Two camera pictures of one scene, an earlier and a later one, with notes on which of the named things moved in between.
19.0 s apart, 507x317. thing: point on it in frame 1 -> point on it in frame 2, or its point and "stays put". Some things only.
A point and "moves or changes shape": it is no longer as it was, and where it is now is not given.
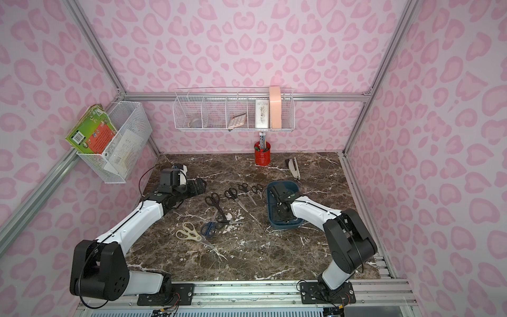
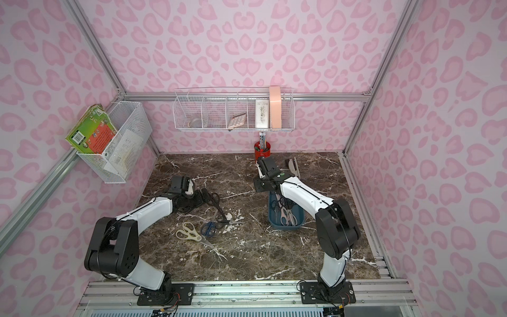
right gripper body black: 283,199 -> 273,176
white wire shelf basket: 237,109 stays put
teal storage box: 273,216 stays put
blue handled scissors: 208,228 stays put
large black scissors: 214,201 stays put
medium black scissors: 232,193 moves or changes shape
